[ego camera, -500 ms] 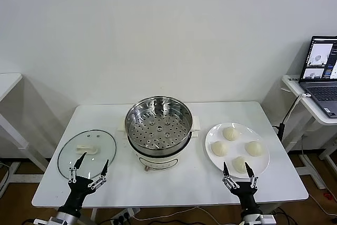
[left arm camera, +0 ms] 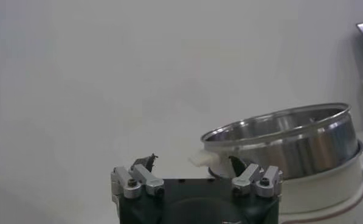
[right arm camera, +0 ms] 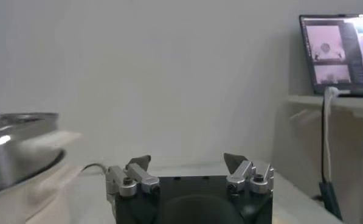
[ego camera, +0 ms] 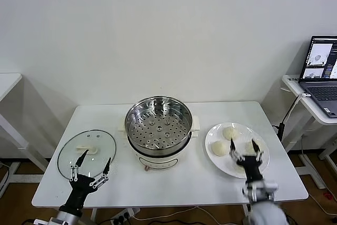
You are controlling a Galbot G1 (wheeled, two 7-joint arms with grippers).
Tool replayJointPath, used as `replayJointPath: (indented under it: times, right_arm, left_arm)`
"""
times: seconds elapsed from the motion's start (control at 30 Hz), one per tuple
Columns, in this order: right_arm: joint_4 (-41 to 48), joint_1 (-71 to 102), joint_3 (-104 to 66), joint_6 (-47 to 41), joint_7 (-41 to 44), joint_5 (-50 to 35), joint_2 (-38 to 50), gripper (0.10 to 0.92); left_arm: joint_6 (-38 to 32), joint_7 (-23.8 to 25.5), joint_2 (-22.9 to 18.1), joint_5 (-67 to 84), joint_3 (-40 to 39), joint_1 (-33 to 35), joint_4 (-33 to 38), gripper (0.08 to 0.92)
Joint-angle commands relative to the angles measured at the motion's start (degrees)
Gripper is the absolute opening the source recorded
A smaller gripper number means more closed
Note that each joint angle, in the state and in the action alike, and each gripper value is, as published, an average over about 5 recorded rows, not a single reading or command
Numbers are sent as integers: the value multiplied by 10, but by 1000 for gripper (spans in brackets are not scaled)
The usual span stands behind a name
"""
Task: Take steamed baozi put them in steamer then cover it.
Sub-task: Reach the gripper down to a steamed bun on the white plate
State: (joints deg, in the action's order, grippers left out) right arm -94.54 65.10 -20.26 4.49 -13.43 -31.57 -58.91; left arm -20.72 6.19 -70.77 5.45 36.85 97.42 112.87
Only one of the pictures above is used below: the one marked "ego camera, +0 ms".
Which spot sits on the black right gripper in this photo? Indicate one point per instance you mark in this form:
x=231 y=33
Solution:
x=251 y=169

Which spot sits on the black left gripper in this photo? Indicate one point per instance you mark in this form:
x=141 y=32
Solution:
x=79 y=185

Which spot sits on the round glass pot lid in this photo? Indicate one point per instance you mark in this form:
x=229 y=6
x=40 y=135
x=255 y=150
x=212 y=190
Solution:
x=92 y=140

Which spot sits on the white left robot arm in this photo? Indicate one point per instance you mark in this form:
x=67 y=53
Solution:
x=65 y=218

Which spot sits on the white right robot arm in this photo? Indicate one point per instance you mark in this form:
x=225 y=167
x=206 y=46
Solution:
x=266 y=213

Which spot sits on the perforated steel steamer basket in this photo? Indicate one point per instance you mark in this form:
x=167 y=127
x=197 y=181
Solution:
x=158 y=130

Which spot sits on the round white plate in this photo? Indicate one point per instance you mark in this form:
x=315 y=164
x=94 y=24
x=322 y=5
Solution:
x=216 y=161

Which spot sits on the white power strip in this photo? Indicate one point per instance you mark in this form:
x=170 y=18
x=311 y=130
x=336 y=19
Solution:
x=122 y=215

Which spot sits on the white electric cooker pot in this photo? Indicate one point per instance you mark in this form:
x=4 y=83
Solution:
x=158 y=163

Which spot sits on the white laptop side table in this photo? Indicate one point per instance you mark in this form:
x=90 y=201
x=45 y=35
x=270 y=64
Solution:
x=291 y=84

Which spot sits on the grey open laptop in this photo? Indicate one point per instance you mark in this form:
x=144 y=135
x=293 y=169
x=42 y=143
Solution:
x=321 y=93

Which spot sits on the small red floor object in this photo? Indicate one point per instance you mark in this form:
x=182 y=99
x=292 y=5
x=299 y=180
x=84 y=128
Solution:
x=327 y=196

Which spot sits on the white empty side table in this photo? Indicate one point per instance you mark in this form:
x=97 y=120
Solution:
x=10 y=82

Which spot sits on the black upright post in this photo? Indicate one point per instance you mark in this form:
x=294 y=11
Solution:
x=281 y=130

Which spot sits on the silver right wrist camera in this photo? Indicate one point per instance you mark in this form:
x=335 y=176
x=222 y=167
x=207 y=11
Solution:
x=269 y=186

